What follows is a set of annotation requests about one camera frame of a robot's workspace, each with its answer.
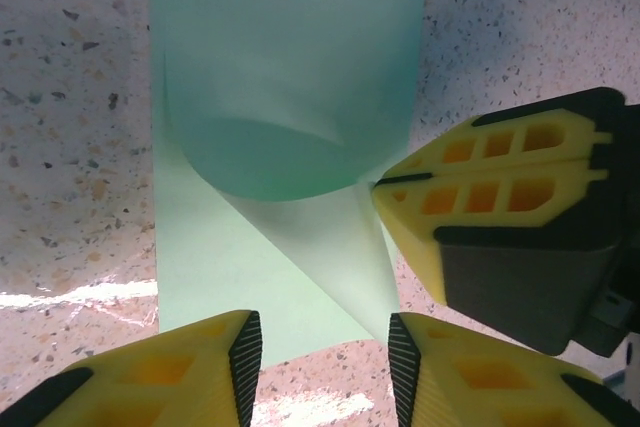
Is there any light green paper sheet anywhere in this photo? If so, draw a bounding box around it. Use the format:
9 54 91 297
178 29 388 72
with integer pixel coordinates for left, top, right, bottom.
148 0 431 371

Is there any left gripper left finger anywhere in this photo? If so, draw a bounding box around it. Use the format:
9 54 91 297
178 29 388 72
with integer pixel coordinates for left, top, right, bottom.
0 310 264 427

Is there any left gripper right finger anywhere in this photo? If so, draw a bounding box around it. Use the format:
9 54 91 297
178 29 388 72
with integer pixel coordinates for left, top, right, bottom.
387 311 640 427

